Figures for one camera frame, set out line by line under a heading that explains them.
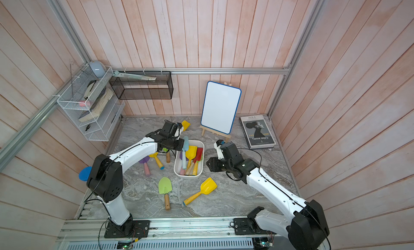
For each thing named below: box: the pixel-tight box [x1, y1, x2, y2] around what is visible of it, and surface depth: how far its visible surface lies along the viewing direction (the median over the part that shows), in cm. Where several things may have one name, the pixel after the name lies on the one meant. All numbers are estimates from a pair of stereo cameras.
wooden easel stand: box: [199, 125, 232, 142], surface depth 103 cm
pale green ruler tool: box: [112, 70, 157, 81], surface depth 92 cm
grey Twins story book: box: [238, 114, 277, 150], surface depth 109 cm
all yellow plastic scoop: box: [182, 177, 218, 206], surface depth 87 cm
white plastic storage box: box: [173, 140, 205, 178], surface depth 94 cm
